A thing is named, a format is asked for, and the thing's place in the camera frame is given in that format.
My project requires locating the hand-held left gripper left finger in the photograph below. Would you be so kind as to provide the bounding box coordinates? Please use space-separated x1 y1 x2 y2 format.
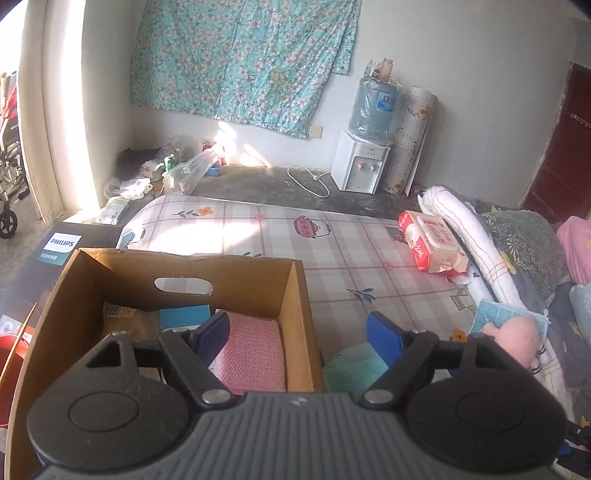
85 311 234 409

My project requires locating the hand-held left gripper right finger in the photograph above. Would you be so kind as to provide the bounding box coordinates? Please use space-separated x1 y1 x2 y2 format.
359 311 509 409

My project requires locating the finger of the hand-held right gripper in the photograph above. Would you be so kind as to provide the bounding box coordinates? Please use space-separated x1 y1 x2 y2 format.
556 422 591 476

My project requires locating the blue white carton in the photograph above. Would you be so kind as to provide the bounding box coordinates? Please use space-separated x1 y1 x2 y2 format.
159 305 214 333

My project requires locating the pink sponge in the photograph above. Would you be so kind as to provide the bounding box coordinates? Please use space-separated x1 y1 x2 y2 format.
213 313 287 396

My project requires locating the teal checked towel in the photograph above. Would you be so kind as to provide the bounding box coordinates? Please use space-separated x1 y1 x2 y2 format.
471 299 550 337

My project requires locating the brown cardboard box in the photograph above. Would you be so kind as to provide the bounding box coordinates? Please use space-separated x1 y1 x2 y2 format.
2 248 326 480

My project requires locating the pink white plush doll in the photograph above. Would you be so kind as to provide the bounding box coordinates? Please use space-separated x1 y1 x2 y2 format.
482 316 550 372

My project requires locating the translucent printed plastic bag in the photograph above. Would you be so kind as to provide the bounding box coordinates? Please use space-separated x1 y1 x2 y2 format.
321 346 393 398

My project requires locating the grey blanket with yellow flowers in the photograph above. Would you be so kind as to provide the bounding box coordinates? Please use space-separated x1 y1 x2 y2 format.
462 198 591 421

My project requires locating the brown paper package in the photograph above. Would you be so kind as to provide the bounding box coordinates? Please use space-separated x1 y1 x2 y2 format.
104 302 162 334

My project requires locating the red tissue pack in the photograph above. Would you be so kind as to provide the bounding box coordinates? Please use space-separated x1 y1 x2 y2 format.
399 210 437 273

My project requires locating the pink wet wipes pack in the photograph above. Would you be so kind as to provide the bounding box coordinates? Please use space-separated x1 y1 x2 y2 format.
418 215 470 274

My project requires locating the white stitched quilt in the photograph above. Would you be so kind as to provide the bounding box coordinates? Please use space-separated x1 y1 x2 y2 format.
418 186 550 319

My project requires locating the light blue pillow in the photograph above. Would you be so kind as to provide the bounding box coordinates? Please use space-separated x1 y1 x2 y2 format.
569 284 591 342

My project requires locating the clear flat packet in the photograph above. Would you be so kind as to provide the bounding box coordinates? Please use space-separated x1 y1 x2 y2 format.
95 196 127 226

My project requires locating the green leaf print pillow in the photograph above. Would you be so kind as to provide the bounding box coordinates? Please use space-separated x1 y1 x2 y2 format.
480 210 571 296

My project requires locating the clear plastic bag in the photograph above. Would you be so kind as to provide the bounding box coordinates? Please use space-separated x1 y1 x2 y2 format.
168 145 227 195

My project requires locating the white crumpled cloth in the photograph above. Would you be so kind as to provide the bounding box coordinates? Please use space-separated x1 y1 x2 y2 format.
108 178 153 200

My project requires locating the white water dispenser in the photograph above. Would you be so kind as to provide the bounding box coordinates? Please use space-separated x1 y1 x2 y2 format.
331 130 393 193

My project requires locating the dark appliance carton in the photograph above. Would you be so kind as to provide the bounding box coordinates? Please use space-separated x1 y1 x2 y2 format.
0 222 125 342

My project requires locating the wooden stick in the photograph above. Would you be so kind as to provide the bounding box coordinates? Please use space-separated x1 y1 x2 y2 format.
0 302 40 384

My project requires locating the black cloth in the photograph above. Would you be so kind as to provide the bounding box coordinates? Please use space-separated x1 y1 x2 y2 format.
115 147 172 181

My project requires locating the rolled floral mat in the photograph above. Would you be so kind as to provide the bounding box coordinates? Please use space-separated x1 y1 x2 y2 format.
381 85 438 197

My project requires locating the red bowl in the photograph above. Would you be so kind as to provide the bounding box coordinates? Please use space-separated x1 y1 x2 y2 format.
0 335 29 395

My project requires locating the pink pillow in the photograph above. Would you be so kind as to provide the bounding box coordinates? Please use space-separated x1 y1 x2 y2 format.
556 216 591 284

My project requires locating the blue water dispenser bottle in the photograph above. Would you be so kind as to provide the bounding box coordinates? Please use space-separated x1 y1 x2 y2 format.
348 76 404 143

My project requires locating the dark red door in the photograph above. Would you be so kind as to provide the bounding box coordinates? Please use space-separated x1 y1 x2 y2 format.
522 62 591 224

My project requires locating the wheelchair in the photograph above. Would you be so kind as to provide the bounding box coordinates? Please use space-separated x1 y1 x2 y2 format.
0 74 34 241

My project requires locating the white power cable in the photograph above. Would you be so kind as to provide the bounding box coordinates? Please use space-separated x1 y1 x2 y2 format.
287 164 334 198

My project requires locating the teal floral wall cloth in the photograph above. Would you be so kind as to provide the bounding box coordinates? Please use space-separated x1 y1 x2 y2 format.
130 0 362 138

